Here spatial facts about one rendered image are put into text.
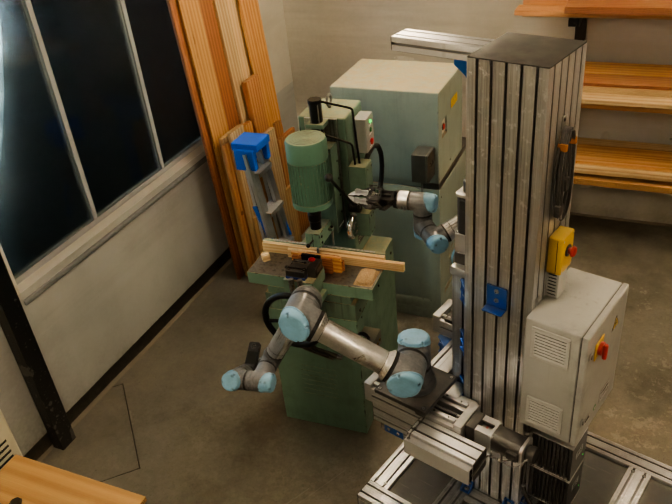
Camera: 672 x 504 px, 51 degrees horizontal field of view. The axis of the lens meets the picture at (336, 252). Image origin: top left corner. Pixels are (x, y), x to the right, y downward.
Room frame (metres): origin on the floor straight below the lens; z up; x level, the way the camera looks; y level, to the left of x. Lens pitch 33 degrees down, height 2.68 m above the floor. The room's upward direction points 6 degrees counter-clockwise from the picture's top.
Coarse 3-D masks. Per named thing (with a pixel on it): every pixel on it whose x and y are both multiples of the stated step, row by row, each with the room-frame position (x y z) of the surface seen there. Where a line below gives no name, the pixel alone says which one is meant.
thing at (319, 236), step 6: (324, 222) 2.77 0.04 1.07; (330, 222) 2.79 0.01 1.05; (324, 228) 2.72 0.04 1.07; (306, 234) 2.69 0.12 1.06; (312, 234) 2.68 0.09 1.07; (318, 234) 2.67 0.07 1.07; (324, 234) 2.72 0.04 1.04; (306, 240) 2.69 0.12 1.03; (318, 240) 2.67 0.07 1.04; (324, 240) 2.71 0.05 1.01; (312, 246) 2.68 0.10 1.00; (318, 246) 2.67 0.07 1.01
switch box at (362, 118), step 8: (360, 112) 3.00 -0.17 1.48; (368, 112) 2.99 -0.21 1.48; (360, 120) 2.91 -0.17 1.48; (368, 120) 2.94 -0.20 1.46; (360, 128) 2.92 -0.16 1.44; (368, 128) 2.93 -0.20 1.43; (360, 136) 2.92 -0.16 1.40; (368, 136) 2.92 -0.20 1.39; (360, 144) 2.92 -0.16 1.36; (368, 144) 2.92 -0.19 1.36; (360, 152) 2.92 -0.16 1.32
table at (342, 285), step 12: (264, 264) 2.74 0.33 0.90; (276, 264) 2.73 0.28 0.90; (288, 264) 2.72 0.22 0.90; (252, 276) 2.68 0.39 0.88; (264, 276) 2.66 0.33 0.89; (276, 276) 2.63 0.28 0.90; (336, 276) 2.58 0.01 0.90; (348, 276) 2.57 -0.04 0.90; (384, 276) 2.60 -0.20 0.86; (324, 288) 2.54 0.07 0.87; (336, 288) 2.52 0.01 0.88; (348, 288) 2.50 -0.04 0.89; (360, 288) 2.47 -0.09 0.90; (372, 288) 2.46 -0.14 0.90; (372, 300) 2.45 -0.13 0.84
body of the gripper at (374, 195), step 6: (372, 186) 2.49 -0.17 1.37; (378, 186) 2.48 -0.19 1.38; (372, 192) 2.48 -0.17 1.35; (378, 192) 2.47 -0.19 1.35; (384, 192) 2.46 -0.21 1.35; (390, 192) 2.45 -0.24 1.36; (396, 192) 2.45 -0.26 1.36; (366, 198) 2.45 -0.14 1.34; (372, 198) 2.45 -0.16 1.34; (378, 198) 2.44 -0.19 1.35; (384, 198) 2.45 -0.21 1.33; (390, 198) 2.44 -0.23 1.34; (372, 204) 2.47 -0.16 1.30; (378, 204) 2.44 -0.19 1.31; (384, 204) 2.48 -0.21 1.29
